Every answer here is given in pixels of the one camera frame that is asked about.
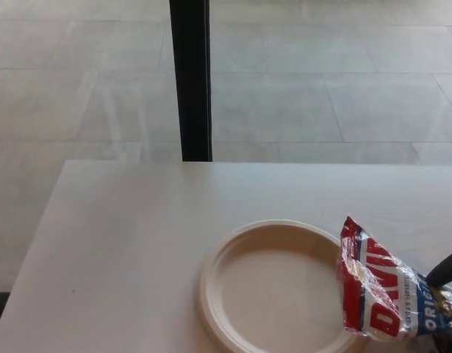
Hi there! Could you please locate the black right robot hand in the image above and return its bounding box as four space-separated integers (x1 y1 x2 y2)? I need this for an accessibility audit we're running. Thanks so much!
426 245 452 288

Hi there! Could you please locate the red white sunflower seed bag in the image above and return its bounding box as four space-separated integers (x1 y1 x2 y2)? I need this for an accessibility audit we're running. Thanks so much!
337 215 452 347

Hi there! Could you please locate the beige round paper plate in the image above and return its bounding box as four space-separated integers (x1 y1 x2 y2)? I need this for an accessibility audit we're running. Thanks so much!
198 219 370 353

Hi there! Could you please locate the black vertical window post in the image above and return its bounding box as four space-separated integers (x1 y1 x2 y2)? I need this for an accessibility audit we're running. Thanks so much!
169 0 214 163

